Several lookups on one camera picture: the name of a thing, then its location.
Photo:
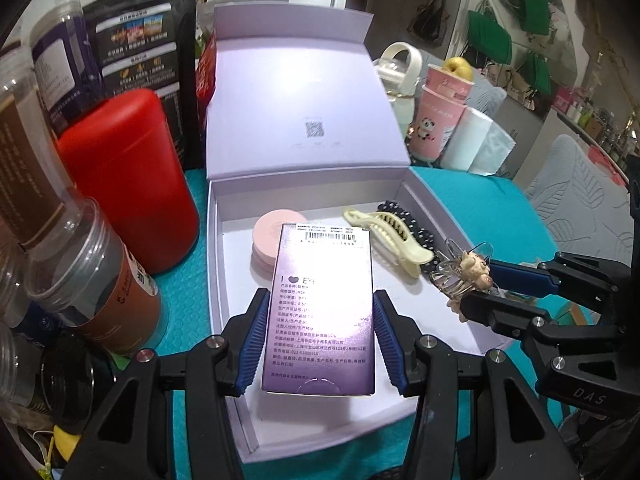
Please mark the grey leaf chair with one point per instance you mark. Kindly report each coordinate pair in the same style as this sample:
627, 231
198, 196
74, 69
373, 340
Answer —
585, 212
484, 96

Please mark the clear jar orange label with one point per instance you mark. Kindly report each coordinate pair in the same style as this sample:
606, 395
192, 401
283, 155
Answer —
85, 276

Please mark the far grey leaf chair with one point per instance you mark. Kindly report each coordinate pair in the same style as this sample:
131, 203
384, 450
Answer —
484, 96

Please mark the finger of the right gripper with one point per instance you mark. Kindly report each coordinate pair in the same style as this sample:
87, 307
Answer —
508, 317
524, 280

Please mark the white paper roll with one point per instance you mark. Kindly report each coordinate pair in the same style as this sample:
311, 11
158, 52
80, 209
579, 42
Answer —
478, 145

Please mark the red plastic canister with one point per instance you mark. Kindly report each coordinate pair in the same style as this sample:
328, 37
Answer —
121, 154

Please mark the brown label clear jar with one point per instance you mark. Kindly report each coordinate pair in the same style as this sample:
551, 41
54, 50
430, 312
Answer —
38, 198

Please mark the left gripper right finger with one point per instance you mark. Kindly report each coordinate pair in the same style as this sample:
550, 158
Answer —
476, 416

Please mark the black polka dot scrunchie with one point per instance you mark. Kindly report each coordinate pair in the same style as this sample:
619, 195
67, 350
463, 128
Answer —
424, 237

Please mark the purple small product box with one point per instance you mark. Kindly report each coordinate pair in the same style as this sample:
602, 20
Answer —
319, 339

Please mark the yellow pear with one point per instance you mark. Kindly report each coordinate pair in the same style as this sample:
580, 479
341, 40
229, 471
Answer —
459, 67

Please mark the cream yellow hair claw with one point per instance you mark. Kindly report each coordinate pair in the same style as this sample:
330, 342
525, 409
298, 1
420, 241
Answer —
394, 235

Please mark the black hanging bag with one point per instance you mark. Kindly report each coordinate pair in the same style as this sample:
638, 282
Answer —
430, 23

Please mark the near grey leaf chair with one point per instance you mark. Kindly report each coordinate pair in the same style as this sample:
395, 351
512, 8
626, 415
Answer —
585, 212

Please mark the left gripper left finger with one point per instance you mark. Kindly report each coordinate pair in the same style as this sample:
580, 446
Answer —
131, 436

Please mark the purple label jar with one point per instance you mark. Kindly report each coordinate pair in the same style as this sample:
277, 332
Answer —
68, 75

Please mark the pale green white jug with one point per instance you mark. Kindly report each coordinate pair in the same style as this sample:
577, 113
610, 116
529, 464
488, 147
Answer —
399, 68

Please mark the black snack bag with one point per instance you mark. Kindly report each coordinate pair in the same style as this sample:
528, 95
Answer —
150, 44

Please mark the bear charm keychain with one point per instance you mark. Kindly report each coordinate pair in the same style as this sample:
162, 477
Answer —
463, 271

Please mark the pink panda cup stack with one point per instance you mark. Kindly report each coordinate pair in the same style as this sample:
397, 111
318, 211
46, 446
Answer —
442, 103

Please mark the lavender open gift box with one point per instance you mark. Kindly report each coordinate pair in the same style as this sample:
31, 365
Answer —
300, 120

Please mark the pink round compact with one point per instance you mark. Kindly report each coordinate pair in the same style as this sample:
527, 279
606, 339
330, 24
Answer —
266, 239

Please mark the green tote bag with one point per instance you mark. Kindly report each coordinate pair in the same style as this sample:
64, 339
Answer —
488, 41

